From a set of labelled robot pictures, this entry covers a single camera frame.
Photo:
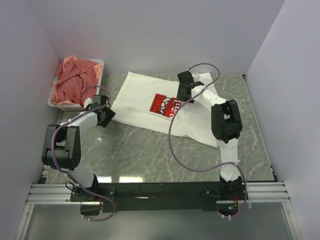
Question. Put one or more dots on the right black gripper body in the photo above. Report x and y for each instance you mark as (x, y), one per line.
(180, 95)

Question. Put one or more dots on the white t shirt red print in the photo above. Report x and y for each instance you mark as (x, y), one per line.
(150, 103)

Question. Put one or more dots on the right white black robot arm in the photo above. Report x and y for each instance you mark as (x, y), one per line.
(226, 126)

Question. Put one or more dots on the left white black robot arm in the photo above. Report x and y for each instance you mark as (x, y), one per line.
(62, 142)

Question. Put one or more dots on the pink t shirt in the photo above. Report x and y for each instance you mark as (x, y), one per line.
(77, 80)

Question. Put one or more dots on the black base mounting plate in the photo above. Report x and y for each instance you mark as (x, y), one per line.
(144, 196)

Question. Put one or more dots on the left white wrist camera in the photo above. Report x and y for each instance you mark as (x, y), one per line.
(85, 103)

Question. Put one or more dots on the aluminium rail frame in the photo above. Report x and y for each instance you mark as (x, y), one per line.
(258, 192)

